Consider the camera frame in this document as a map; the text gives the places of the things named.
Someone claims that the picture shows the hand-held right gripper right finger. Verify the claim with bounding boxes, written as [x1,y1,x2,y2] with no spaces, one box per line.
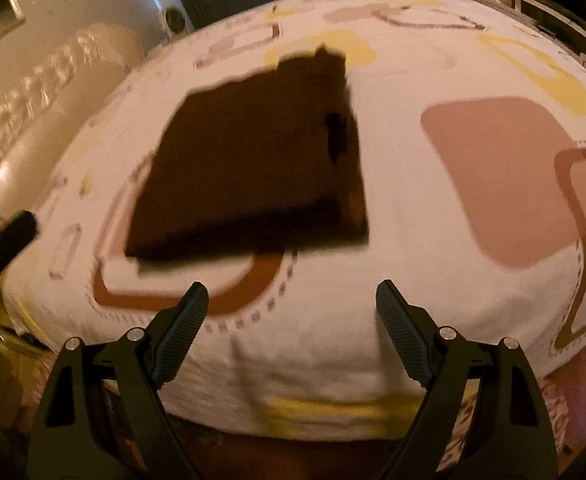
[375,280,558,480]

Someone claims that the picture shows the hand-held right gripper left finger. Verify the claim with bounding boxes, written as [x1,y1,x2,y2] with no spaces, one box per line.
[27,281,210,480]

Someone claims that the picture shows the brown plaid top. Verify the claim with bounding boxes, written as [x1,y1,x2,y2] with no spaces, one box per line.
[124,45,370,277]

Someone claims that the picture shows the bed with patterned sheet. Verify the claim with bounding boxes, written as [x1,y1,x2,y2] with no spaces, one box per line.
[0,0,586,443]

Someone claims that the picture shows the cream tufted leather headboard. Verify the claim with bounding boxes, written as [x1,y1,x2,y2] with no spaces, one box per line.
[0,22,146,251]

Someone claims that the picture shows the small white fan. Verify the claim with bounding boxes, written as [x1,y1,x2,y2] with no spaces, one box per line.
[160,6,192,39]

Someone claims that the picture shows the white television stand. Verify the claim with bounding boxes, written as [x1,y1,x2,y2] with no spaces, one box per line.
[488,0,586,87]

